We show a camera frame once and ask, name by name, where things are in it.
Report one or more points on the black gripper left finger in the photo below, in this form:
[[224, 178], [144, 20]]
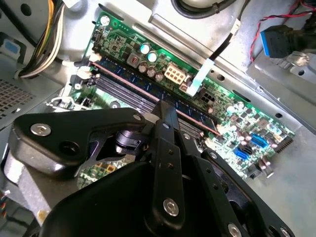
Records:
[[74, 118]]

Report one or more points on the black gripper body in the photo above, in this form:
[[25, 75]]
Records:
[[111, 209]]

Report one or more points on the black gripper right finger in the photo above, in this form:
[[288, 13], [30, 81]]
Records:
[[209, 177]]

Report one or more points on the RAM stick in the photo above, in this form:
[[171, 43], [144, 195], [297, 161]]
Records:
[[133, 81]]

